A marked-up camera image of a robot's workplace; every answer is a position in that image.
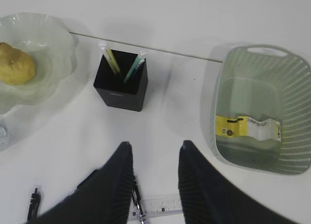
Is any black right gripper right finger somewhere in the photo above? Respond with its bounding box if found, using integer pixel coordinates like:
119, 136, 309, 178
178, 140, 293, 224

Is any black pen middle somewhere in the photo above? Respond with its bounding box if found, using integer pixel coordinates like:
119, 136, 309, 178
27, 188, 41, 223

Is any black pen on ruler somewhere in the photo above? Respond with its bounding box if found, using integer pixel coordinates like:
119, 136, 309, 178
132, 176, 148, 224

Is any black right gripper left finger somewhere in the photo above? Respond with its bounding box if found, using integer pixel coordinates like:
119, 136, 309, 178
28, 141, 134, 224

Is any yellow waste paper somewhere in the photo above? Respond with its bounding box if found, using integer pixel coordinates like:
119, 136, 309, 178
215, 115, 281, 142

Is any black square pen holder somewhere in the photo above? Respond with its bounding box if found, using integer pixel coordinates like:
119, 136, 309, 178
93, 57, 148, 112

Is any yellow pear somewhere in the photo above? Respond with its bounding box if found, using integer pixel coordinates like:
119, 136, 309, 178
0, 42, 36, 86

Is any green utility knife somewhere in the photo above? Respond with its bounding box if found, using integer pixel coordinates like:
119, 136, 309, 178
123, 50, 148, 84

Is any clear plastic ruler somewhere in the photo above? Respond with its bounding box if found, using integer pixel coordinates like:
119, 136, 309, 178
140, 194, 183, 220

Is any pale green wavy plate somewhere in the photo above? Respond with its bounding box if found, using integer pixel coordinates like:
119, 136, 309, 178
0, 13, 76, 114

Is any green woven plastic basket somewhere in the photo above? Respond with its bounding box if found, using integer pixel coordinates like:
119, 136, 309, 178
202, 45, 311, 175

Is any yellow utility knife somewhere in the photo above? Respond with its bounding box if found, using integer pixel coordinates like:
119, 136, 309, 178
98, 41, 121, 75

